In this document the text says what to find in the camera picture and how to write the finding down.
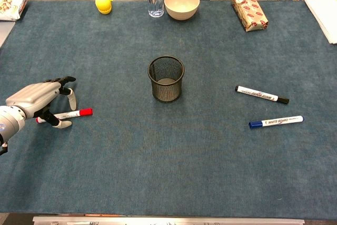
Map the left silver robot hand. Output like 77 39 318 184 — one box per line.
5 76 77 129

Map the red cap whiteboard marker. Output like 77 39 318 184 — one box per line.
36 107 93 124

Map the black cap whiteboard marker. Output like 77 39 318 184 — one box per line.
235 85 290 105

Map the blue cap whiteboard marker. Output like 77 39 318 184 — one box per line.
249 115 304 130

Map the black round pen cup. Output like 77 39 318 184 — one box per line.
147 55 185 103

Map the yellow white snack bag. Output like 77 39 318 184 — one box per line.
0 0 29 21

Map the yellow lemon shaped toy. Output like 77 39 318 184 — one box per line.
95 0 113 15

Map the blue felt table mat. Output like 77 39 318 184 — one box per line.
0 0 337 220

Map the beige bowl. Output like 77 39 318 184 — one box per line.
164 0 201 21

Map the red printed wrapped package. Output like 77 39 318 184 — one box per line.
231 0 269 32

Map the white paper stack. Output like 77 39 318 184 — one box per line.
304 0 337 44

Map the aluminium profile rail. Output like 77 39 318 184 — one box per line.
33 216 305 225

